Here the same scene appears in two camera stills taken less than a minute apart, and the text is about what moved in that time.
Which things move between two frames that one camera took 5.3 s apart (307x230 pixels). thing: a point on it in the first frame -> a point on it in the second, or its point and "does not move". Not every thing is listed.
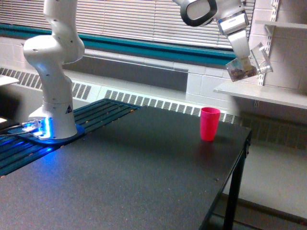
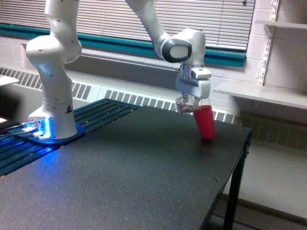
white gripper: (234, 27) -> (194, 79)
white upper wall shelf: (271, 22) does not move
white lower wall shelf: (290, 97) does not move
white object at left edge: (6, 80) does not move
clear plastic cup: (258, 62) -> (187, 102)
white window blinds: (157, 20) does not move
